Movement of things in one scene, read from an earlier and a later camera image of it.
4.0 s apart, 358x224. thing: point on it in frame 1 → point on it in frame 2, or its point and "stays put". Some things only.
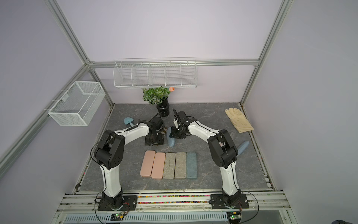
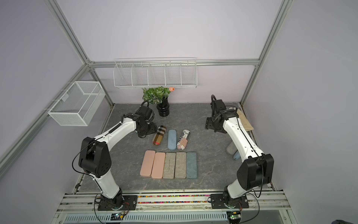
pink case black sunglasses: x=158 y=166 stays put
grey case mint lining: x=180 y=169 stays put
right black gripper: x=173 y=134 → x=209 y=124
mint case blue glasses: x=191 y=165 stays put
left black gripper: x=160 y=141 → x=153 y=129
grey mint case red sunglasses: x=168 y=171 stays put
